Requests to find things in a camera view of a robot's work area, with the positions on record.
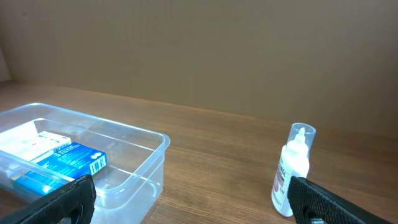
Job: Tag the clear plastic container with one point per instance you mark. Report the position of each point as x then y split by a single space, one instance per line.
126 188

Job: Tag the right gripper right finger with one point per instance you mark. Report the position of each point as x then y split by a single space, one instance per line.
311 203

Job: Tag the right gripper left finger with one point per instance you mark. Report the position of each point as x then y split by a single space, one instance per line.
75 201

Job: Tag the blue medicine box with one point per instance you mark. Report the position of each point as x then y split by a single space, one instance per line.
74 161

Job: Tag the white dropper bottle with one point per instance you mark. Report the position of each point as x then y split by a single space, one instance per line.
294 161

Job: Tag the white medicine box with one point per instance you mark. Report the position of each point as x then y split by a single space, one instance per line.
25 142

